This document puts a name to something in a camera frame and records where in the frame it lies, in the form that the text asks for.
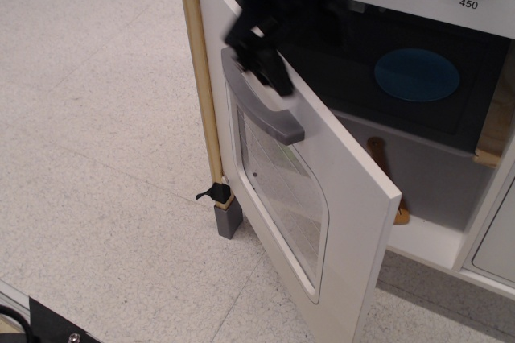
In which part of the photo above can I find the white cabinet door right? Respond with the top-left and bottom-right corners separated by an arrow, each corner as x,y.
472,182 -> 514,283

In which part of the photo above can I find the black tape strip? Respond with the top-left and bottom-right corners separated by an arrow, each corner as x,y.
196,182 -> 231,204

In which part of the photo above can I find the black cable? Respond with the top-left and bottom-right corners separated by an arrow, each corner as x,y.
0,304 -> 33,343

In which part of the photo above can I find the light wooden corner post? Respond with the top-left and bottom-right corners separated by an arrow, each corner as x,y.
182,0 -> 233,209

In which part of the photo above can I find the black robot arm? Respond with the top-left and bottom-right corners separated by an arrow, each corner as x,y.
225,0 -> 349,97

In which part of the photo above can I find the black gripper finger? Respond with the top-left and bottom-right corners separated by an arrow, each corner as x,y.
318,0 -> 350,51
257,51 -> 294,97

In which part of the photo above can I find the white oven door with window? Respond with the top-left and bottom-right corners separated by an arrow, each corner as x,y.
200,0 -> 401,342

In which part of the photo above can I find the white toy kitchen cabinet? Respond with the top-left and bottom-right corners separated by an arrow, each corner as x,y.
188,0 -> 515,300

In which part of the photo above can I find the grey plastic foot cap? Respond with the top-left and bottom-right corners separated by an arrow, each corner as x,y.
214,199 -> 243,239

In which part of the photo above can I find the blue round plate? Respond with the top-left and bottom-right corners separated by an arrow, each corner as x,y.
373,48 -> 460,102

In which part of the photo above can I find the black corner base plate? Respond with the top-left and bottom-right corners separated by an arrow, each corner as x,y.
29,297 -> 100,343

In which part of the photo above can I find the wooden slotted spatula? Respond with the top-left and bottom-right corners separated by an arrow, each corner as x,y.
366,137 -> 410,225

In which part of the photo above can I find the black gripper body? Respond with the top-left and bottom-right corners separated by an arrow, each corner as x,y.
223,0 -> 351,74

